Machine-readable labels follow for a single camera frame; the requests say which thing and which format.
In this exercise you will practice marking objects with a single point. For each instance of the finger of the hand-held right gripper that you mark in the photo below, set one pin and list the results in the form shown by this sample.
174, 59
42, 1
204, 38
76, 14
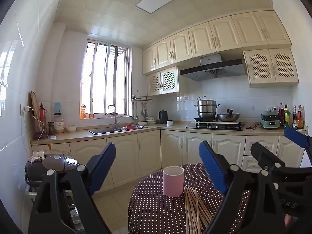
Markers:
265, 154
296, 137

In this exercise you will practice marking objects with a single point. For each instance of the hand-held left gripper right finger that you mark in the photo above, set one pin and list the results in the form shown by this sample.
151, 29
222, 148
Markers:
212, 165

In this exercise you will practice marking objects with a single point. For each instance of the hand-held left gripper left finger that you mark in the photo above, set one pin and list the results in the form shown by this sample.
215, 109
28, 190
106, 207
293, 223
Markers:
102, 165

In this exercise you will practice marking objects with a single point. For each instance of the pink cup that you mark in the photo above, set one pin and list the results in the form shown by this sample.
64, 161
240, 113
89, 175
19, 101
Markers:
173, 182

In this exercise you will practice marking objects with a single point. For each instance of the bundle of wooden chopsticks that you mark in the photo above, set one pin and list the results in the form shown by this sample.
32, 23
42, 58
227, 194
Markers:
193, 212

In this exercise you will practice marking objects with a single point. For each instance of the person's right hand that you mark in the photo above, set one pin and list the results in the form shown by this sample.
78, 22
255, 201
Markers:
288, 220

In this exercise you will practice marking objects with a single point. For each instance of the orange sauce bottle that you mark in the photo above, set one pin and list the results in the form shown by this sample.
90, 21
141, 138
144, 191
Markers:
301, 118

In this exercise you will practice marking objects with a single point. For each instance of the dark sauce bottle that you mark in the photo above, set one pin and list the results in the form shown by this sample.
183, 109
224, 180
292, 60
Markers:
294, 117

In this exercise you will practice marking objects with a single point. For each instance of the green electric cooker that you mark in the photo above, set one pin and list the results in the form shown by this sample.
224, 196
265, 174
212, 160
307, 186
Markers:
271, 120

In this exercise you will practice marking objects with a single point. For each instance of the steel kitchen sink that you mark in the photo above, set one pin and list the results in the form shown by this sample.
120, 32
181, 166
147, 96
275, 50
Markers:
102, 131

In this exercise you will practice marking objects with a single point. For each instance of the black gas stove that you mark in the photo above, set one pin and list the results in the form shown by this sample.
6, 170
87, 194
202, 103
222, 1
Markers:
214, 126

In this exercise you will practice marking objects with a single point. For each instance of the dark brown rice cooker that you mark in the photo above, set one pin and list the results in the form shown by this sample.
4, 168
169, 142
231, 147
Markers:
58, 162

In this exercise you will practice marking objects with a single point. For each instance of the cream base cabinet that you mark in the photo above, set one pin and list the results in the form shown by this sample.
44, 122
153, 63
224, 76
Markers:
170, 148

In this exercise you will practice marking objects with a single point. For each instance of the red plastic tray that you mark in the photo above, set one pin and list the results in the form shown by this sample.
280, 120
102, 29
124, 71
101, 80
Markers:
131, 127

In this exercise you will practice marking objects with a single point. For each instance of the small white bowl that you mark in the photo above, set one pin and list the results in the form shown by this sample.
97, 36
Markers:
71, 128

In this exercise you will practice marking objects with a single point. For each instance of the steel kitchen faucet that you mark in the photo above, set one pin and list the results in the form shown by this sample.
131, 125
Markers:
115, 117

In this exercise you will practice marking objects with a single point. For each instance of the grey wok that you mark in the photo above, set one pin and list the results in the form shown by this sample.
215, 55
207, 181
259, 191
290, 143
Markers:
228, 117

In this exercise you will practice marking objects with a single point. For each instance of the orange windowsill bottle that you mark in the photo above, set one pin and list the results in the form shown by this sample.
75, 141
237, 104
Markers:
83, 113

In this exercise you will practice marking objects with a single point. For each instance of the steel steamer pot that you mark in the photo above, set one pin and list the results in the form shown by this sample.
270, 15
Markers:
206, 109

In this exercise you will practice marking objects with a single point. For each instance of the wide white bowl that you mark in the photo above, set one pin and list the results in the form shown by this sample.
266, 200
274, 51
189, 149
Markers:
143, 123

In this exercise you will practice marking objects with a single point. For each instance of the jar with white label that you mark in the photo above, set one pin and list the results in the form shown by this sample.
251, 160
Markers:
58, 124

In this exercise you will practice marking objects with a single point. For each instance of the dark glass jar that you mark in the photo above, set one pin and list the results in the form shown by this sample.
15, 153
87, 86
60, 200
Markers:
51, 128

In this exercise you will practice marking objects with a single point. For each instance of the hanging metal ladle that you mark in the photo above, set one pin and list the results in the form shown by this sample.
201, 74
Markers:
135, 111

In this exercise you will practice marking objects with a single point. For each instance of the stack of white dishes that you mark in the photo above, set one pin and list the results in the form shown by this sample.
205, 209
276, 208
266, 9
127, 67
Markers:
151, 120

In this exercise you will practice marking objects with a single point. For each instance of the crumpled pale cloth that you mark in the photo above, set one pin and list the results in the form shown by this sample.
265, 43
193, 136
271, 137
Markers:
36, 156

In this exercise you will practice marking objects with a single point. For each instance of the black electric kettle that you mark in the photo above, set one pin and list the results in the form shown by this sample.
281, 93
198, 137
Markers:
163, 117

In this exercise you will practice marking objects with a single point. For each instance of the hanging metal spatula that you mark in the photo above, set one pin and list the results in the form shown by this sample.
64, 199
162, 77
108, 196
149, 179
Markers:
145, 109

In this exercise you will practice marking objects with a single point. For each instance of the brown polka dot tablecloth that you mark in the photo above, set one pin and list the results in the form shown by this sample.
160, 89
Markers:
156, 212

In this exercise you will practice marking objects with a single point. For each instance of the light blue box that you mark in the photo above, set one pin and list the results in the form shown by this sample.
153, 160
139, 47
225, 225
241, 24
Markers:
57, 107

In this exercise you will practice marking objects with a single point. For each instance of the large lattice door cabinet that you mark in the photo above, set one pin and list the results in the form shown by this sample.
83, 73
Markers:
270, 65

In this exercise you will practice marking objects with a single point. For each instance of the red knife holder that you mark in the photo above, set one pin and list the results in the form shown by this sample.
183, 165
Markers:
43, 117

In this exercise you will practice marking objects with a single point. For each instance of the leaning wooden cutting board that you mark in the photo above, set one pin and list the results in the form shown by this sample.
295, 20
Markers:
35, 112

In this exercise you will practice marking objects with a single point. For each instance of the sliding kitchen window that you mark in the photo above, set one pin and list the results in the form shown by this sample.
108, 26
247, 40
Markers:
104, 78

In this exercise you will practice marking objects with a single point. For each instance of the black range hood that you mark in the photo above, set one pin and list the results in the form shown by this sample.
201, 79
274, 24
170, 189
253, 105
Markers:
212, 69

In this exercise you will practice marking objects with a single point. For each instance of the small lattice door cabinet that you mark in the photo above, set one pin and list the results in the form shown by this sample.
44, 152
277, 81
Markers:
162, 81

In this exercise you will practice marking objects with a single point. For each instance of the white wall socket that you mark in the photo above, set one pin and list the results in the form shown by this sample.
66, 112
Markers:
272, 108

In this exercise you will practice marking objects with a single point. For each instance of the wall utensil rail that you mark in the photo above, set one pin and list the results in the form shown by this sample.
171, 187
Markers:
142, 99

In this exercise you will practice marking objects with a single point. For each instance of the white wall charger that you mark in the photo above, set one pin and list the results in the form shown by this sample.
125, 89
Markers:
26, 109

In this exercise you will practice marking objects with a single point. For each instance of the cream upper wall cabinet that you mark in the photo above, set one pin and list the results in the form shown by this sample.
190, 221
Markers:
219, 36

